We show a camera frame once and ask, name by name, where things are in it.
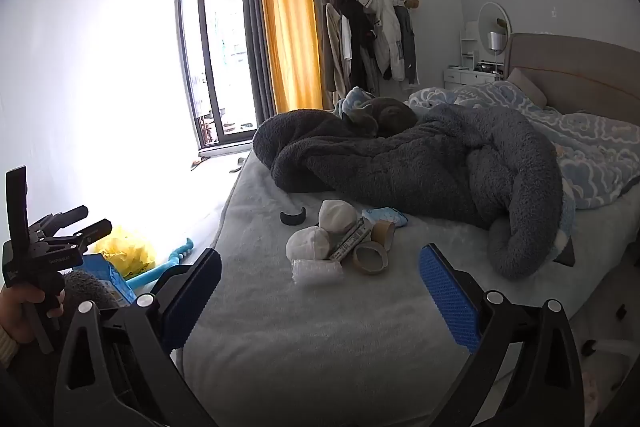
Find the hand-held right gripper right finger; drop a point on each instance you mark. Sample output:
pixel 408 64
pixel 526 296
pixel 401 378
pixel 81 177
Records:
pixel 450 302

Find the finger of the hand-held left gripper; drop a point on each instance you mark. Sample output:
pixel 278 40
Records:
pixel 67 214
pixel 92 229

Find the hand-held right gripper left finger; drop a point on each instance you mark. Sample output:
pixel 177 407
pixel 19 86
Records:
pixel 195 297

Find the brown tape roll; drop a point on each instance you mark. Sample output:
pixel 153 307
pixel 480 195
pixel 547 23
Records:
pixel 370 258

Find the person's left hand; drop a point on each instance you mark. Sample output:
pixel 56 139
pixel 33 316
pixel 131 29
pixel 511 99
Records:
pixel 22 312

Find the yellow plastic bag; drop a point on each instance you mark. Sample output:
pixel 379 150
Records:
pixel 125 252

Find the blue plush toy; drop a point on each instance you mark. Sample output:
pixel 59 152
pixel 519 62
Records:
pixel 165 264

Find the blue tissue packet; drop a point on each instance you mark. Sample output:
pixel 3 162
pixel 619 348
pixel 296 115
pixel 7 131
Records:
pixel 105 274

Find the grey fuzzy cloth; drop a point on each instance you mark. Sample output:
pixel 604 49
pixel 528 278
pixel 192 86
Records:
pixel 85 289

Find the cardboard tube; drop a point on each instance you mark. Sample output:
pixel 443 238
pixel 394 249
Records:
pixel 382 232

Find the blue plastic wrapper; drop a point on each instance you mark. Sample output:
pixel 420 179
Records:
pixel 387 214

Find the small striped carton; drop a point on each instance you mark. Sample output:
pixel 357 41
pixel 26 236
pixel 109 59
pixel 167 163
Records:
pixel 350 239

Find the bed with grey sheet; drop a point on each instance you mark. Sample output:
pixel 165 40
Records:
pixel 310 332

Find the small orange object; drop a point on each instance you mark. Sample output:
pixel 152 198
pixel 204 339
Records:
pixel 196 164

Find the bubble wrap roll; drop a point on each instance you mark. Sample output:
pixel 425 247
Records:
pixel 317 272

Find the black curved plastic piece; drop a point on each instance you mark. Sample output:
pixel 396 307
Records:
pixel 293 218

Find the pale slipper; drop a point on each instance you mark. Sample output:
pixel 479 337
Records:
pixel 237 164

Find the dark grey fleece blanket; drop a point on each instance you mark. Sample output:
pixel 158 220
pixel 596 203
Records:
pixel 400 167

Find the grey plush toy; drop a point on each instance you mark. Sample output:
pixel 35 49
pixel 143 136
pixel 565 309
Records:
pixel 387 117

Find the blue patterned duvet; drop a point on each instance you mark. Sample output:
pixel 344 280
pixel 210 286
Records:
pixel 575 132

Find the glass sliding door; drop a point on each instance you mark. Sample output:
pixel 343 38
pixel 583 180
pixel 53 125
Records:
pixel 220 47

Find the white dresser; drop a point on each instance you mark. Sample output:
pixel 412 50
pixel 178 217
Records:
pixel 467 78

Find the beige pillow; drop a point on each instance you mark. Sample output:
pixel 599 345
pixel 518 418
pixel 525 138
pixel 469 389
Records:
pixel 525 84

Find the white desktop organizer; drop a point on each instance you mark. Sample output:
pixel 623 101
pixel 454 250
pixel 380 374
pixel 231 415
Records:
pixel 469 44

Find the grey garment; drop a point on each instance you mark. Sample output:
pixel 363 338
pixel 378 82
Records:
pixel 408 42

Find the table lamp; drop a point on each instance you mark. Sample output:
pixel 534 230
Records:
pixel 495 41

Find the beige bed headboard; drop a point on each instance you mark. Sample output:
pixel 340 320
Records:
pixel 590 72

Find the white jacket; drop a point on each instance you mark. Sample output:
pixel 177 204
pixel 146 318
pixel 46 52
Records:
pixel 387 37

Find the black jacket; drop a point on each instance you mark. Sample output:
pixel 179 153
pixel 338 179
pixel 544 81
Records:
pixel 357 37

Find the round mirror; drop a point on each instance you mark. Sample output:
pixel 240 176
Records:
pixel 492 17

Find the yellow curtain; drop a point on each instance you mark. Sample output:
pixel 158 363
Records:
pixel 287 7

